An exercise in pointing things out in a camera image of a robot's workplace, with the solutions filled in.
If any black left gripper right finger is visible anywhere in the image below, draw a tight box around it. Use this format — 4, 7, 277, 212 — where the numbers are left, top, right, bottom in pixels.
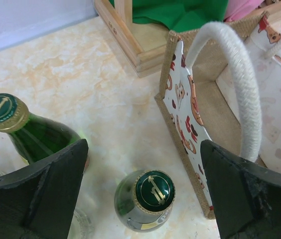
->
200, 140, 281, 239

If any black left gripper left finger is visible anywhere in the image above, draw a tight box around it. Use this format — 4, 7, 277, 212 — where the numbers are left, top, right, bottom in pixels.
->
0, 139, 89, 239

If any green Perrier bottle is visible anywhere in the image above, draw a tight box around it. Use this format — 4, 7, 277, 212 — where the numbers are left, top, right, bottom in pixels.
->
0, 93, 81, 164
114, 170, 176, 233

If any clear Chang soda bottle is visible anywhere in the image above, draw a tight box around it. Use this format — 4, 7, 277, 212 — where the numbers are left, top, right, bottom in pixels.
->
67, 207, 94, 239

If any brown canvas bag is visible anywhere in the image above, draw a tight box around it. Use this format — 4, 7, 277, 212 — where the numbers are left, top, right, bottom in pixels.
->
155, 12, 281, 219

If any wooden clothes rack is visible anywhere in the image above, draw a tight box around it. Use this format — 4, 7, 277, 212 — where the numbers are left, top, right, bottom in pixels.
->
93, 0, 281, 78

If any pink shirt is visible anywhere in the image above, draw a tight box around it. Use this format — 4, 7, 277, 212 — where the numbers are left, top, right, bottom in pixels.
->
224, 0, 267, 22

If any green tank top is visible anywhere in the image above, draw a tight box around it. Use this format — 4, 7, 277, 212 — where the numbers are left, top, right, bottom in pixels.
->
108, 0, 230, 32

